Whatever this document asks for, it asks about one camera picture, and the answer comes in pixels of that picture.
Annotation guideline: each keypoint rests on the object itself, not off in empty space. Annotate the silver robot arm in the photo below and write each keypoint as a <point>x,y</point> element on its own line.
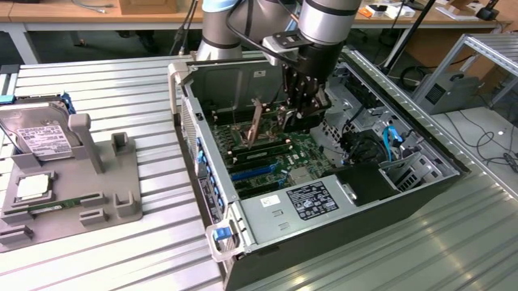
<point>323,21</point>

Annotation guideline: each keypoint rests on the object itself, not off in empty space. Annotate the silver chipset heatsink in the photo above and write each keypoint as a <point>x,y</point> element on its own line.
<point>303,177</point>

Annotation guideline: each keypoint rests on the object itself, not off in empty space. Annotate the grey parts rack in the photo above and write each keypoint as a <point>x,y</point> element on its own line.
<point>68,194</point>

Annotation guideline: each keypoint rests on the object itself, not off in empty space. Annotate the silver CPU chip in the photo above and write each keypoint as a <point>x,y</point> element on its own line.
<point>32,186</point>

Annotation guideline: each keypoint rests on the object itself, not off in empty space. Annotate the graphics card with black fan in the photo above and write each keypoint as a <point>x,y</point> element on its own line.
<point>299,125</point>

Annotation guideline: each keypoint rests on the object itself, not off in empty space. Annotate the hard disk with blue rails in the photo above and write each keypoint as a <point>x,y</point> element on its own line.
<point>36,130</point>

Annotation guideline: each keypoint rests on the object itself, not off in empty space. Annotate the black plastic shroud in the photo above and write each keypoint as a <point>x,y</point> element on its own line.
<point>363,185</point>

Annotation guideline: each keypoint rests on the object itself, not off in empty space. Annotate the green RAM stick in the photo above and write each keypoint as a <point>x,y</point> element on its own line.
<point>48,207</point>

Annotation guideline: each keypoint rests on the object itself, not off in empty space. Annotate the grey computer box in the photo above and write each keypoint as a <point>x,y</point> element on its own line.
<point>453,94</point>

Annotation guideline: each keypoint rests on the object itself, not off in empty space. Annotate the aluminium profile frame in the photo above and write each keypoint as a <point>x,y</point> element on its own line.
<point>489,48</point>

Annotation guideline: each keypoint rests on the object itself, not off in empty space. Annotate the white flat box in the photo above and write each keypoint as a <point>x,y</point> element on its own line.
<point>457,13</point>

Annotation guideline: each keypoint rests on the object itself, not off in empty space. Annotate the CPU socket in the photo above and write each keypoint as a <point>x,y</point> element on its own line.
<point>271,138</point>

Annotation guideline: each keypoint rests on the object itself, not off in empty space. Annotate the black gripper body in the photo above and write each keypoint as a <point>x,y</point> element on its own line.
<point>319,60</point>

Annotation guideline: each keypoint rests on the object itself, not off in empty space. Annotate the wooden desk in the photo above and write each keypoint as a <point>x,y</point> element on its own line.
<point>48,15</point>

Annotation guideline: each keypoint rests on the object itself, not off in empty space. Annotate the black webcam device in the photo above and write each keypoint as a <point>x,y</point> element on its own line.
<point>487,13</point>

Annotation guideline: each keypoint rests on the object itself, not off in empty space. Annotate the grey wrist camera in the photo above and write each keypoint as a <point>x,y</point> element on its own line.
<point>283,42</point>

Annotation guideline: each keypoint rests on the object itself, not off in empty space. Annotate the black open PC case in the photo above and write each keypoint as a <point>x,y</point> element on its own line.
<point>323,242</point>

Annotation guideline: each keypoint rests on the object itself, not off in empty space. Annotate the black expansion slot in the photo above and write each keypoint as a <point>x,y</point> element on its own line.
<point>259,184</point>
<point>247,166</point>
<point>263,191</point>

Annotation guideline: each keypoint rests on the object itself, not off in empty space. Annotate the green motherboard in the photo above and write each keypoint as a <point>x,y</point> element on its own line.
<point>300,144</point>

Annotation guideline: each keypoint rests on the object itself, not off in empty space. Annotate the silver disk bay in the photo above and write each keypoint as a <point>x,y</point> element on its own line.
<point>408,179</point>

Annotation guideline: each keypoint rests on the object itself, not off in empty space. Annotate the silver power supply unit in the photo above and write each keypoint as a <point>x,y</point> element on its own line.
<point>267,224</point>

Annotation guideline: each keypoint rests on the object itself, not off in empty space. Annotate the blue expansion slot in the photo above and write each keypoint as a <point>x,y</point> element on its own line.
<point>251,174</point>

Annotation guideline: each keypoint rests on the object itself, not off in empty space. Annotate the black tripod pole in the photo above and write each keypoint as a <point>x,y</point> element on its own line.
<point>408,33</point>

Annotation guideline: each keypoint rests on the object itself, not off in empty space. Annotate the dark RAM stick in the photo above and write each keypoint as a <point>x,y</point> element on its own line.
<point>267,155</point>

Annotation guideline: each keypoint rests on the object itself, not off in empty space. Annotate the silver drive cage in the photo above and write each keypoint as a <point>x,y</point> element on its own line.
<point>347,104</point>

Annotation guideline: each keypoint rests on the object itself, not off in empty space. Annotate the thin metal locking lever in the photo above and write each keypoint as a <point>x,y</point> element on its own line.
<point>235,116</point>

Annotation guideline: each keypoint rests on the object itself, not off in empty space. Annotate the cardboard box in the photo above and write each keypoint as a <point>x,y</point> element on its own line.
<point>141,7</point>

